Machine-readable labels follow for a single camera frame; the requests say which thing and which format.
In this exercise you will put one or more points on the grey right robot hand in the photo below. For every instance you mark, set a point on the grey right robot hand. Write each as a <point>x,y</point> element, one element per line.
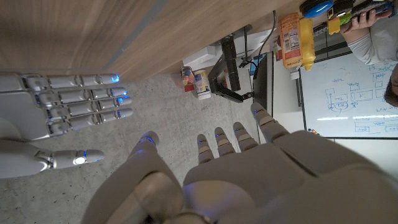
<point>21,109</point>

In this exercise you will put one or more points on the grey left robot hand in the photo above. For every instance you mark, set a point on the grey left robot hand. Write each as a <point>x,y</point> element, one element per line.
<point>280,180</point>

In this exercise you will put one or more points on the yellow and green toy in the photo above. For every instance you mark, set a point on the yellow and green toy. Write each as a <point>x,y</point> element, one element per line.
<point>335,25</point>

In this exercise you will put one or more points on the whiteboard with blue writing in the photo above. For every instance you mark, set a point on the whiteboard with blue writing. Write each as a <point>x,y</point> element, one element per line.
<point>342,109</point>

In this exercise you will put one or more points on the black monitor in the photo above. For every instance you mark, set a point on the black monitor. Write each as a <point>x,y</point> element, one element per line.
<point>263,84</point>

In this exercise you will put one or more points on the white labelled can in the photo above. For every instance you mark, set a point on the white labelled can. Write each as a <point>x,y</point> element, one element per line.
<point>202,84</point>

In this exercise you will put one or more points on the black clamp stand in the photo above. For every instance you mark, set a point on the black clamp stand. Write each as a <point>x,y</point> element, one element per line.
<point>231,65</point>

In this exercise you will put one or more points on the red labelled can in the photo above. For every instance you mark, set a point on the red labelled can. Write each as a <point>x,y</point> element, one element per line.
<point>187,79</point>

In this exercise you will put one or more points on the orange labelled bottle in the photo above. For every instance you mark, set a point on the orange labelled bottle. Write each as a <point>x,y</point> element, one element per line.
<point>290,40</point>

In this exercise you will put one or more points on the yellow mustard bottle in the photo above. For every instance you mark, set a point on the yellow mustard bottle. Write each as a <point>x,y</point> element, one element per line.
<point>308,40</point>

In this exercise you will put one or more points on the white box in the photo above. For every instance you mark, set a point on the white box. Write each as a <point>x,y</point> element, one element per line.
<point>202,57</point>

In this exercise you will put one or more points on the person in white shirt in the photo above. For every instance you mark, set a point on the person in white shirt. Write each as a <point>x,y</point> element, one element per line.
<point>373,43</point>

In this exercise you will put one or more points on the blue and black disc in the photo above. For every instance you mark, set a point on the blue and black disc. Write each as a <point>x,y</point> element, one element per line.
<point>317,7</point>

